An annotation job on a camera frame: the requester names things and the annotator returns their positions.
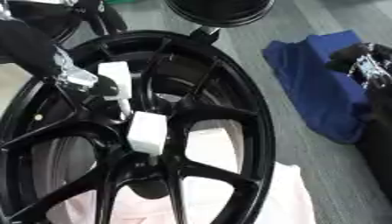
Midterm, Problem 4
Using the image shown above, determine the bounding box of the black spoked wheel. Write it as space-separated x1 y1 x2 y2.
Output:
0 29 277 224

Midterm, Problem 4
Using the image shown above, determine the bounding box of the white cloth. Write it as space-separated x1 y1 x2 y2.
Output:
44 119 319 224

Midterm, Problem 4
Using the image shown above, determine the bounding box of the blue cloth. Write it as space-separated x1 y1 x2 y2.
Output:
260 29 375 145

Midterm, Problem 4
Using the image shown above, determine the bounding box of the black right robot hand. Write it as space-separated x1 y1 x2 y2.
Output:
325 42 392 74

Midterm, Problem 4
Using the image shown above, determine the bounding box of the black and silver post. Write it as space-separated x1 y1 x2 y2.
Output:
188 25 222 46

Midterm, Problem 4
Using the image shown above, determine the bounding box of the black round wheel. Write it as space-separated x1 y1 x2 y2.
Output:
6 0 130 45
162 0 277 29

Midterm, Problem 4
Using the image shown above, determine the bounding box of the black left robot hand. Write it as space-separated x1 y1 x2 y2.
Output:
0 17 123 99

